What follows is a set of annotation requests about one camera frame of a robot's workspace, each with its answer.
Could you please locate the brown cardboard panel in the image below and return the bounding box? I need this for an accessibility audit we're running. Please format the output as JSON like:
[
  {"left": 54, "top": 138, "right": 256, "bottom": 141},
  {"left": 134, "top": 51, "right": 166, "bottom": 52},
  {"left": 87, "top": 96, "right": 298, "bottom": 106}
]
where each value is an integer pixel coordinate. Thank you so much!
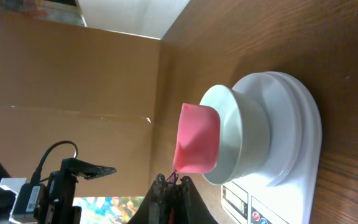
[{"left": 0, "top": 12, "right": 160, "bottom": 197}]

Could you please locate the colourful printed sheet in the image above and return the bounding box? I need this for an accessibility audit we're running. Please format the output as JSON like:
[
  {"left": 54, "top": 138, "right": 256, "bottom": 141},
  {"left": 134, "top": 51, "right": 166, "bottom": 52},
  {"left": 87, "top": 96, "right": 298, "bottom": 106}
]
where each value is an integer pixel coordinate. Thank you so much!
[{"left": 73, "top": 196, "right": 144, "bottom": 224}]

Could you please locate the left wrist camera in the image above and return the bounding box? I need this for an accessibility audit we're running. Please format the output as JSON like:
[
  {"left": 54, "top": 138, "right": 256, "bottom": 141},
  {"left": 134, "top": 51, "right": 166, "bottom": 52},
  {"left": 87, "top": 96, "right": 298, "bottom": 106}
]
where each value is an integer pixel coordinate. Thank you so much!
[{"left": 0, "top": 178, "right": 46, "bottom": 223}]

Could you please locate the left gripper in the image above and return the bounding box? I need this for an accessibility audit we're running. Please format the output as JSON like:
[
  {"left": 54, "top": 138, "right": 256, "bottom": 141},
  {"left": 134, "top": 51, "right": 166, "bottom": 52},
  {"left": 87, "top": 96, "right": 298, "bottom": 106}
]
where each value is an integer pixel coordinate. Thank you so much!
[{"left": 39, "top": 158, "right": 117, "bottom": 224}]

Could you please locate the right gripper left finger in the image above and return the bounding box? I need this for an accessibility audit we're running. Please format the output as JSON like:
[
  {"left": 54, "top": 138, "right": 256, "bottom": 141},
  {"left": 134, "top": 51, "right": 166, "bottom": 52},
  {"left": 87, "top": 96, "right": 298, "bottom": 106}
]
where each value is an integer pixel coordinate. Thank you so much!
[{"left": 127, "top": 174, "right": 170, "bottom": 224}]

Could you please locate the white digital kitchen scale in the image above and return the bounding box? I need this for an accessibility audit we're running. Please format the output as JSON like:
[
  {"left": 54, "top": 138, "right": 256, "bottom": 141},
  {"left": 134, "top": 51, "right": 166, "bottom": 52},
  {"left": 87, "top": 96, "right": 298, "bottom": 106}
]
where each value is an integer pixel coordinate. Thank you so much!
[{"left": 221, "top": 72, "right": 323, "bottom": 223}]

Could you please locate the pink measuring scoop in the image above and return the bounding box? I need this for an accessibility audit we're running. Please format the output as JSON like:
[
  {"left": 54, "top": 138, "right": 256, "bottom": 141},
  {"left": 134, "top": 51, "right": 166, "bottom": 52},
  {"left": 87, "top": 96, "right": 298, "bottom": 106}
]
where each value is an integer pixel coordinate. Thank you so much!
[{"left": 172, "top": 103, "right": 221, "bottom": 174}]

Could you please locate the white round bowl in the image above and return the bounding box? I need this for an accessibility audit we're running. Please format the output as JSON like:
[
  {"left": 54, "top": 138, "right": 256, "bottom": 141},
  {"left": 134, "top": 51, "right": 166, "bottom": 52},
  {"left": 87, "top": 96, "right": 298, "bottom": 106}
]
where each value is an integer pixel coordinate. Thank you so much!
[{"left": 200, "top": 85, "right": 270, "bottom": 185}]

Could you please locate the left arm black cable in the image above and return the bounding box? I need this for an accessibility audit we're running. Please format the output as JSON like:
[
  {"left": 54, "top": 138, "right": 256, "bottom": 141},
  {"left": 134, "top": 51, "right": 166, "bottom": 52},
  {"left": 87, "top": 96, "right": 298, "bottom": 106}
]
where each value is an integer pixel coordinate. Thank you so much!
[{"left": 29, "top": 140, "right": 79, "bottom": 186}]

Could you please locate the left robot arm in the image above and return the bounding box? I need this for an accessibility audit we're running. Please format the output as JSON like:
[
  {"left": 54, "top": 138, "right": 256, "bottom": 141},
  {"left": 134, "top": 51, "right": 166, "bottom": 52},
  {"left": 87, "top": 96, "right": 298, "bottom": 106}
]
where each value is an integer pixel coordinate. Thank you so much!
[{"left": 0, "top": 158, "right": 116, "bottom": 224}]

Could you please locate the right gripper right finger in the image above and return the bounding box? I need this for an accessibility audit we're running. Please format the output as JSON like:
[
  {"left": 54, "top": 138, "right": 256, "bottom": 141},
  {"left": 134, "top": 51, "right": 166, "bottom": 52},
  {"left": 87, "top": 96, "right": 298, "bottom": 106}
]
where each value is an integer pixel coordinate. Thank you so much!
[{"left": 174, "top": 176, "right": 217, "bottom": 224}]

